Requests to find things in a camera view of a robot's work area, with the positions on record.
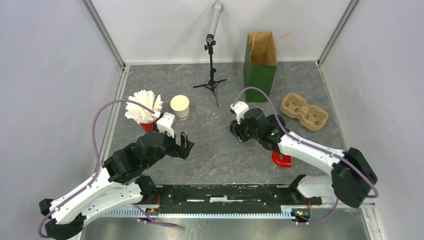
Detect green brown paper bag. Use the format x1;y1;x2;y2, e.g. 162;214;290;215
243;31;278;103

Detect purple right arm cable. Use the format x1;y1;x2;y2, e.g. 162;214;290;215
233;86;380;225

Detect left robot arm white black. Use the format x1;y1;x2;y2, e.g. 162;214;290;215
38;131;195;240

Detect brown pulp cup carriers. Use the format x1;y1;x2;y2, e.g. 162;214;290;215
279;92;329;132

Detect black tripod with grey tube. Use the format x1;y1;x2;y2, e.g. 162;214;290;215
193;0;227;107

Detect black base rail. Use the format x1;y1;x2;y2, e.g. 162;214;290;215
132;183;323;215

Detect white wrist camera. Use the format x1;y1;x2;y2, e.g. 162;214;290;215
230;101;249;125
156;112;176;138

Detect red horseshoe shaped object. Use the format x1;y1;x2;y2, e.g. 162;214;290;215
271;151;292;168

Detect black plastic cup lid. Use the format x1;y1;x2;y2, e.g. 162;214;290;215
272;115;286;127

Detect red cup holder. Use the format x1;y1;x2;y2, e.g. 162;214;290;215
139;121;155;133

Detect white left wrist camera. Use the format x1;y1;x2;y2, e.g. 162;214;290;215
156;112;176;138

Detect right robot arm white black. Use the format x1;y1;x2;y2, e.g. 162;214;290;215
230;102;378;208

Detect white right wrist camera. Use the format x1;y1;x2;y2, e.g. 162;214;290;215
230;101;249;125

